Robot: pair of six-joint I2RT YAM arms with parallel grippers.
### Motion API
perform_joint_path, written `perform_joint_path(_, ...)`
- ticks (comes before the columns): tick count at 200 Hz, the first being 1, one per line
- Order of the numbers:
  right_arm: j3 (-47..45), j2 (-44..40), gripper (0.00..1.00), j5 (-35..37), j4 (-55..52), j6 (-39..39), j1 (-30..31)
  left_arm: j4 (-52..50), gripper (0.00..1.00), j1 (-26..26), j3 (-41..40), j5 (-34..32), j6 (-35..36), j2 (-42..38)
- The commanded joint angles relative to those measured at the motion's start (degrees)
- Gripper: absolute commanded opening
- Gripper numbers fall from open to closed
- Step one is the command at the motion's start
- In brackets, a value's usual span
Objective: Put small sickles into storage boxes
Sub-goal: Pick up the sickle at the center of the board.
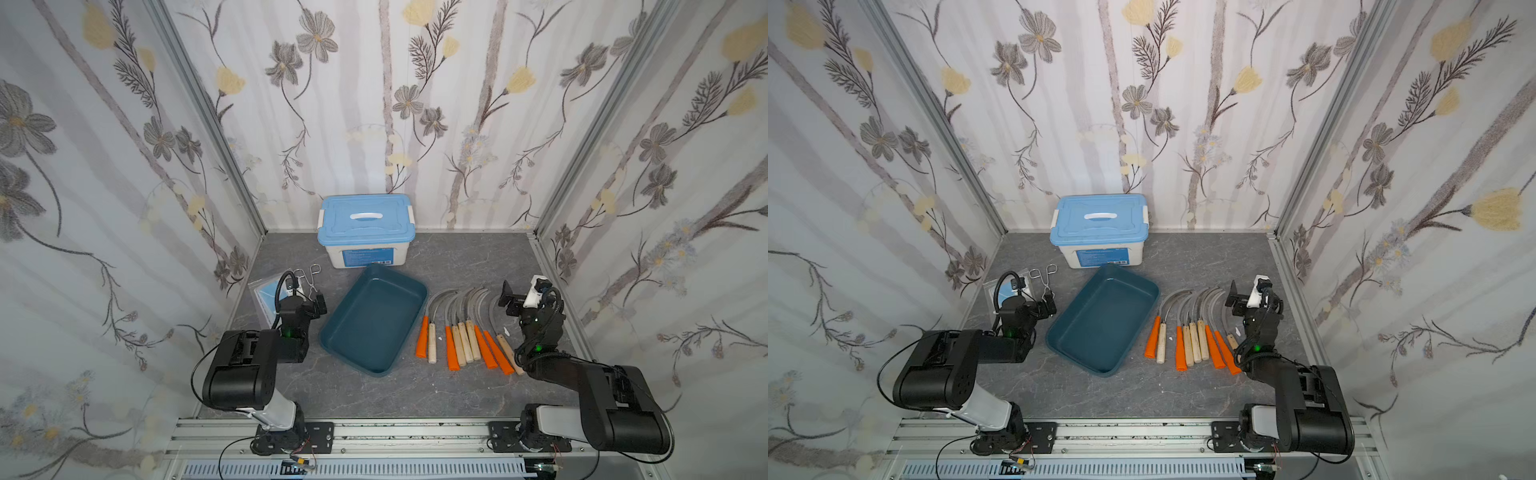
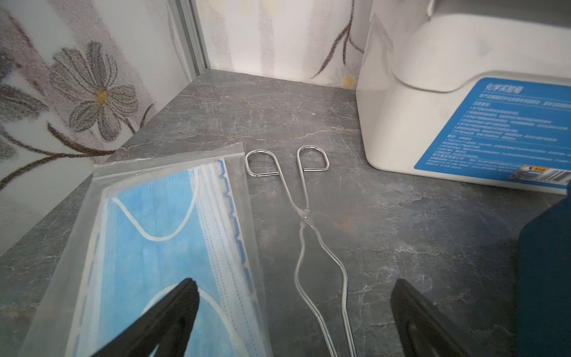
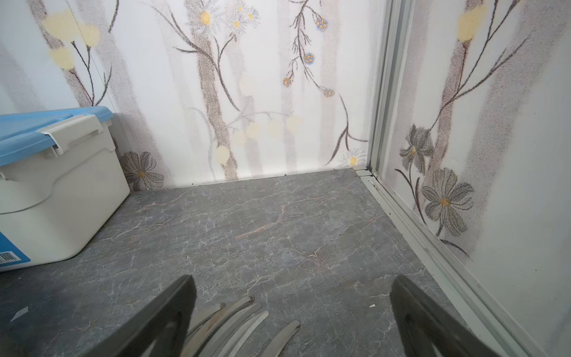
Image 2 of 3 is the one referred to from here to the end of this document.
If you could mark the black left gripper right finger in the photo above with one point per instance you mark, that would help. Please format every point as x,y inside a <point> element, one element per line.
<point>423,329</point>

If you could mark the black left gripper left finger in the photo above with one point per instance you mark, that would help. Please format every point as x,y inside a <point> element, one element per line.
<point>164,330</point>

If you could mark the bagged blue face masks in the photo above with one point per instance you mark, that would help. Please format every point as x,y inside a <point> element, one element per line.
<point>144,226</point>

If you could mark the teal plastic tray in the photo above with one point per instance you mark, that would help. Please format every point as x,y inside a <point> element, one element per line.
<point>543,284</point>

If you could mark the white box with blue lid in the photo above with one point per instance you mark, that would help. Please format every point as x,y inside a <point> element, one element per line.
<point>472,91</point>

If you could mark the metal wire tongs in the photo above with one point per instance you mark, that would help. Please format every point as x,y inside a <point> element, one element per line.
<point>306,221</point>

